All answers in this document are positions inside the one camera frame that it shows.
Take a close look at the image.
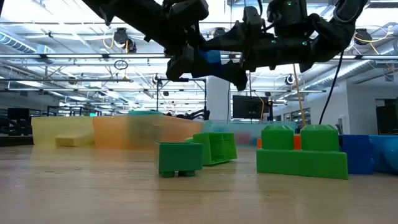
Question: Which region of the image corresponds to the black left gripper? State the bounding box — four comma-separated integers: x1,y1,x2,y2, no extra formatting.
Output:
155,18,208,83

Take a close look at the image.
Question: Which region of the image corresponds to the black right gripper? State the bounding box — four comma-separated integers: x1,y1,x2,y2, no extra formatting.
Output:
200,6,313,92

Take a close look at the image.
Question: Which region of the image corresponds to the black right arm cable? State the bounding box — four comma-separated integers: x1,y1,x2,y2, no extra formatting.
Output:
318,50,345,126

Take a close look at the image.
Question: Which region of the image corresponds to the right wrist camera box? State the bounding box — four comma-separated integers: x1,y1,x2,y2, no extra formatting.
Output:
266,0,310,37

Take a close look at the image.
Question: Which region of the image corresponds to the black background rig frame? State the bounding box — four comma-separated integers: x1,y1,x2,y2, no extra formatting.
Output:
155,77,208,121

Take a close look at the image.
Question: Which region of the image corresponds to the small dark green block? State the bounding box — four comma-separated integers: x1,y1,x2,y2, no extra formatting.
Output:
154,142,203,179

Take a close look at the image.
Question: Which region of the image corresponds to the orange toy block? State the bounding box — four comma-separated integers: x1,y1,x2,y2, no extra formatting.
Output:
256,134,302,151

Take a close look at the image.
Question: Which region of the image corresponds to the dark blue toy block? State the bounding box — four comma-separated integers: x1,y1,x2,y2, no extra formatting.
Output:
338,134,375,175

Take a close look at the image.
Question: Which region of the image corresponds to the black metal table frame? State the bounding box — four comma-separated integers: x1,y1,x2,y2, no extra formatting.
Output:
0,134,35,147

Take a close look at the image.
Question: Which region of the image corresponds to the light blue toy block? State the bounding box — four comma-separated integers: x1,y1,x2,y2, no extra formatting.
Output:
369,134,398,174

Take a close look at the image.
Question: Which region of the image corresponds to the yellow translucent plastic bin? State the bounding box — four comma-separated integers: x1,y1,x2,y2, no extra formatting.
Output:
30,116,96,147

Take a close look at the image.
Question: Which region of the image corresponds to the black monitor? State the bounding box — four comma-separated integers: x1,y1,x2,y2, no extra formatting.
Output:
375,98,398,136
232,95,270,121
7,107,30,121

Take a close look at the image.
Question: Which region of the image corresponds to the green toy block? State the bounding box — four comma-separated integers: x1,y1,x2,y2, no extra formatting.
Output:
185,132,238,167

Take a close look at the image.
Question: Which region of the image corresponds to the orange translucent plastic bin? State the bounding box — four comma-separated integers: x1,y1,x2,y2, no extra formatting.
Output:
92,114,203,150

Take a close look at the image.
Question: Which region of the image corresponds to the yellow hanging cable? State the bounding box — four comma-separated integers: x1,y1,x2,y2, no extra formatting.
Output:
292,63,307,129

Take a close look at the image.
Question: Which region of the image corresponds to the large green two-stud block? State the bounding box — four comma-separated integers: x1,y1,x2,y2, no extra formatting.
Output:
256,124,349,180

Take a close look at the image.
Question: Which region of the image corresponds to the teal translucent plastic bin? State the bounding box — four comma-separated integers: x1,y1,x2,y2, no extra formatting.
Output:
200,120,298,147

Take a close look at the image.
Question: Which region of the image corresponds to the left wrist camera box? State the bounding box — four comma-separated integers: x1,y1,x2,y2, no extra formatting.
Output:
163,0,210,29

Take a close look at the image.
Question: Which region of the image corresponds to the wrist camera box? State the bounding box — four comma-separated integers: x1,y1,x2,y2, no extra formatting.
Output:
266,0,310,37
163,0,210,29

